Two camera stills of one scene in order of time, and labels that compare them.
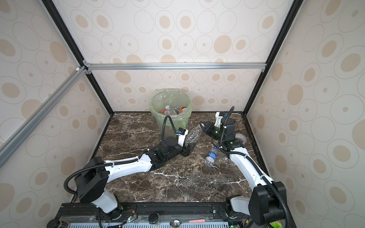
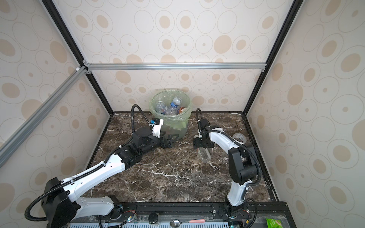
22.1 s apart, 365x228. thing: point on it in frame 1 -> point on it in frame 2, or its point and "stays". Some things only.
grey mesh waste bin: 175,103 stays
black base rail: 152,213 stays
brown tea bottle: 180,109 stays
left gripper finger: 190,147 -> 170,141
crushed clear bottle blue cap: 194,134 -> 171,110
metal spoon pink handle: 176,223 stays
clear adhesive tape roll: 242,137 stays
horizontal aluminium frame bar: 89,67 stays
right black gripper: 210,126 -> 196,144
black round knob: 153,218 stays
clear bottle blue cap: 210,159 -> 176,101
